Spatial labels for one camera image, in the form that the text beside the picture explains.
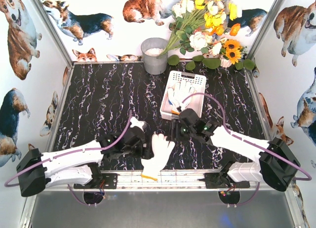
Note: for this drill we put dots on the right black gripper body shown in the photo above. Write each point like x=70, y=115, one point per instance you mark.
x=177, y=129

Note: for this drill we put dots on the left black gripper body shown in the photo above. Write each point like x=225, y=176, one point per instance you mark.
x=147, y=149

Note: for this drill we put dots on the plain white knit glove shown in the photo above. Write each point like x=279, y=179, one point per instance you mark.
x=180, y=93

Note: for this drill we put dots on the white perforated storage basket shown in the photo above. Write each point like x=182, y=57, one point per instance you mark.
x=199, y=84

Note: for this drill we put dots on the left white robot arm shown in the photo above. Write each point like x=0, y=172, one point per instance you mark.
x=80, y=165

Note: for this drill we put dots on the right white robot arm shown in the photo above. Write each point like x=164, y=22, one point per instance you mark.
x=272, y=162

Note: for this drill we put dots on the grey metal bucket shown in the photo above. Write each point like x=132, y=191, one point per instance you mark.
x=154, y=57

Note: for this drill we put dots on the small sunflower pot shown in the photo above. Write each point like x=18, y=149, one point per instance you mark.
x=231, y=52

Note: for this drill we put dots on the artificial flower bouquet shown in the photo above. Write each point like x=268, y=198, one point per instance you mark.
x=199, y=24

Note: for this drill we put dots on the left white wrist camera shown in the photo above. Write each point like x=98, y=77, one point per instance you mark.
x=134, y=122

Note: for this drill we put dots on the front aluminium rail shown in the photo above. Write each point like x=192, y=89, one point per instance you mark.
x=132, y=180

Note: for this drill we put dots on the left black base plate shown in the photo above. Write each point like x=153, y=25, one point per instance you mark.
x=108, y=181

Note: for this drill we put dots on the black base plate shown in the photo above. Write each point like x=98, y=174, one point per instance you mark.
x=108, y=181
x=221, y=180

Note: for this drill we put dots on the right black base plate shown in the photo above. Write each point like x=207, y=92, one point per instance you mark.
x=221, y=180

